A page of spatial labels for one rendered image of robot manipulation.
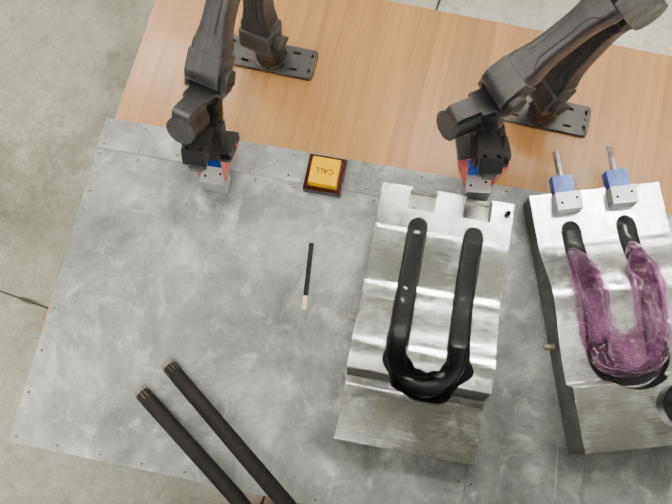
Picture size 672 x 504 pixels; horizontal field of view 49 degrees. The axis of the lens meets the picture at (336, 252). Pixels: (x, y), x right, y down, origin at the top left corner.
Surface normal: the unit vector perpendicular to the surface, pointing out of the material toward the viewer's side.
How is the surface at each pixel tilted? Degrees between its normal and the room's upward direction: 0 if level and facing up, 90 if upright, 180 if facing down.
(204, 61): 39
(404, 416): 0
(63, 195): 0
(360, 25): 0
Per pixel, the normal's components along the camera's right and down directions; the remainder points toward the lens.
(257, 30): -0.41, 0.81
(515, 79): -0.53, 0.05
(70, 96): -0.04, -0.25
